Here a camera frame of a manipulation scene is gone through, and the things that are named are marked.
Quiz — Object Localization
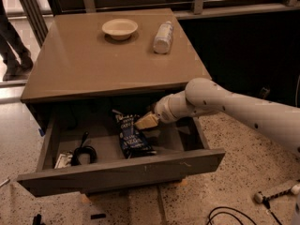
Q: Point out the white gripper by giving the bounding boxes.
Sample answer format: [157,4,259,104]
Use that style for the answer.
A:
[134,95,178,130]

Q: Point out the blue chip bag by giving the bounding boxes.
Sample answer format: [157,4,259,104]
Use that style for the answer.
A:
[112,110,157,158]

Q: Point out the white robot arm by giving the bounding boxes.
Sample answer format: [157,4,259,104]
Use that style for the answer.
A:
[135,78,300,155]

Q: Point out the open grey top drawer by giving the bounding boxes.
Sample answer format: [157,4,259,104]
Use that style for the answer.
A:
[17,103,225,197]

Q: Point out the grey-brown drawer cabinet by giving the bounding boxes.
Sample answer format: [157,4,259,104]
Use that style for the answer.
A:
[20,7,213,133]

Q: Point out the white packet in drawer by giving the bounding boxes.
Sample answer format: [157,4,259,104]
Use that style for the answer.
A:
[54,154,72,169]

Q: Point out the white bowl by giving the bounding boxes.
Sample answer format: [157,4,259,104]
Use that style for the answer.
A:
[102,19,138,40]

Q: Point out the black tape on floor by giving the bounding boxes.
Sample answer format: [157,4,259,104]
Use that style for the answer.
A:
[90,214,106,219]

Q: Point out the white power strip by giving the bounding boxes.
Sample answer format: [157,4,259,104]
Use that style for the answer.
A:
[253,180,300,203]

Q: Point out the person's legs and shoes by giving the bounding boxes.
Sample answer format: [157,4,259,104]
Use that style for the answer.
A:
[0,0,33,82]

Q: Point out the small black floor object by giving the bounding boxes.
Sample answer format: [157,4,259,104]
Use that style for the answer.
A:
[32,214,41,225]

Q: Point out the coiled black cable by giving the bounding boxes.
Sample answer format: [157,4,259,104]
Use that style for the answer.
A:
[70,131,98,167]

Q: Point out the black floor cable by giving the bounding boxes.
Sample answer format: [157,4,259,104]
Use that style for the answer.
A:
[205,205,258,225]

